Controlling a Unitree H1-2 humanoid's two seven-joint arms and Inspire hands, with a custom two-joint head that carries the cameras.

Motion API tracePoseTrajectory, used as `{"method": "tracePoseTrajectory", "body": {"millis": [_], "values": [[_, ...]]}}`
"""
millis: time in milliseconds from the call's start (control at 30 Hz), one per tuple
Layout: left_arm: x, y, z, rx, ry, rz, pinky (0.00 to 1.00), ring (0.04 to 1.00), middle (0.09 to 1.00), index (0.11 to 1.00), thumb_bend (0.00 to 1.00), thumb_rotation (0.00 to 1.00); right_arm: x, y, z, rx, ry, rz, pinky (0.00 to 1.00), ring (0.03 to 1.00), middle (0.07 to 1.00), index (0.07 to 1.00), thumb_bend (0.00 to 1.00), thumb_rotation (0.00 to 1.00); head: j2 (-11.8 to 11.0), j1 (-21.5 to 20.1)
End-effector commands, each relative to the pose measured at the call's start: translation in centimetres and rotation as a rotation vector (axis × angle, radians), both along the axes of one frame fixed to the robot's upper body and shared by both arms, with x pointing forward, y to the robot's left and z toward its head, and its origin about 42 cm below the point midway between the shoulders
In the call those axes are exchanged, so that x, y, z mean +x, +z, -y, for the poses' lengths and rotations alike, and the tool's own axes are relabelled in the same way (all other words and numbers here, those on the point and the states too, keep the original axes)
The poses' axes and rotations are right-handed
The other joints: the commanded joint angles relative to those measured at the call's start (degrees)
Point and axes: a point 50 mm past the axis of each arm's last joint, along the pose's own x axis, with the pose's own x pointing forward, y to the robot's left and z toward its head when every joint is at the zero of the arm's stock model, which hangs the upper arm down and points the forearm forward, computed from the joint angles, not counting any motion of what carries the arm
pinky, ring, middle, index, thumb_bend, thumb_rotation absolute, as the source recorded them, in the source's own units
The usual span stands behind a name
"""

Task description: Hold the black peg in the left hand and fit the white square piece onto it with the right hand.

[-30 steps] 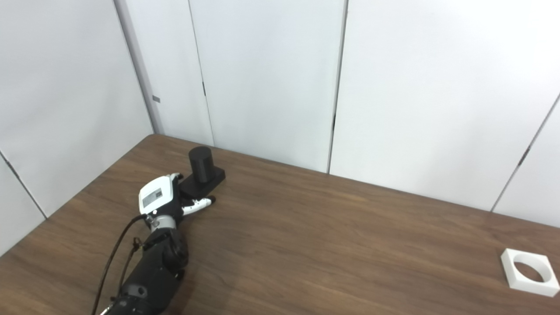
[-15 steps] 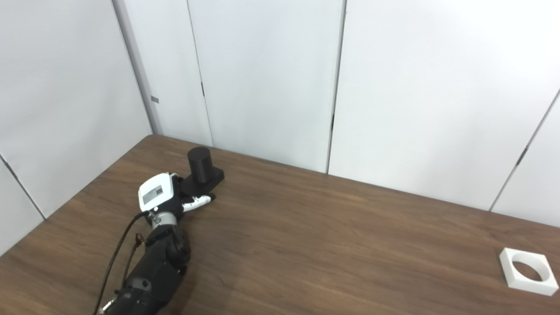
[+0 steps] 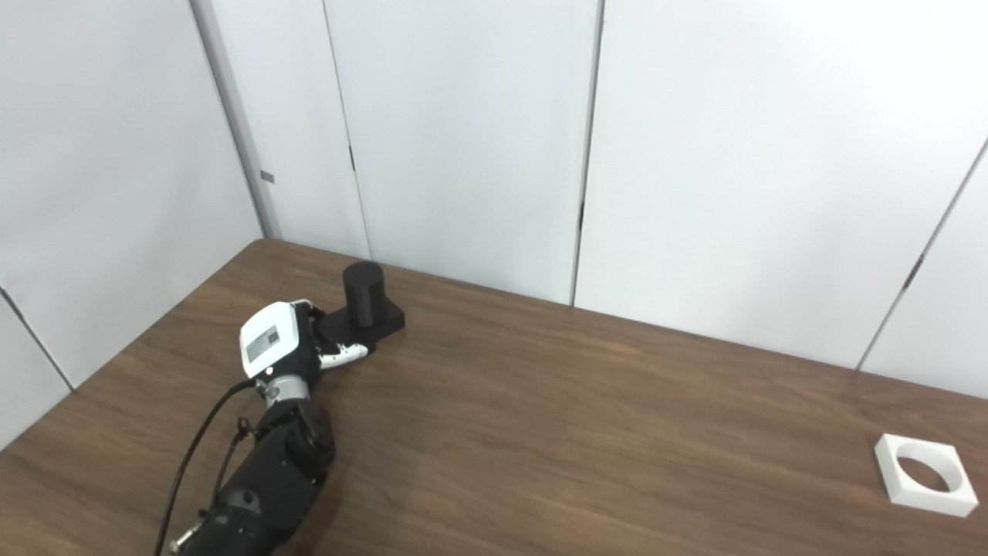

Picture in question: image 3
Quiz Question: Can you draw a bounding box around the grey wall corner post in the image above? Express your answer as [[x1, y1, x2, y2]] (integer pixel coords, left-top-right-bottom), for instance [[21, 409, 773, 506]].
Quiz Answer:
[[189, 0, 283, 240]]

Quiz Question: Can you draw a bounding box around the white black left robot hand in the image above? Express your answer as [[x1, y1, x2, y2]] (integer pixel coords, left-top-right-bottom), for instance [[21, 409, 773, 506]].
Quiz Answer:
[[239, 300, 370, 385]]

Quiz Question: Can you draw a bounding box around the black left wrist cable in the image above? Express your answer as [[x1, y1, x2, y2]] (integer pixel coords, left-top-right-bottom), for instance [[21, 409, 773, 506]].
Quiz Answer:
[[154, 378, 259, 556]]

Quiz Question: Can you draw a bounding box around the white square piece with hole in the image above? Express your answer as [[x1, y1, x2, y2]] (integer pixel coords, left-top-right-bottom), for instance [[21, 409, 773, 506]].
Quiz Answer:
[[875, 433, 980, 518]]

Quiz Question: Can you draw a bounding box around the black peg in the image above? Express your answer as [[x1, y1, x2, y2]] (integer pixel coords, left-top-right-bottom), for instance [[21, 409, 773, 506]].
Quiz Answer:
[[313, 261, 407, 356]]

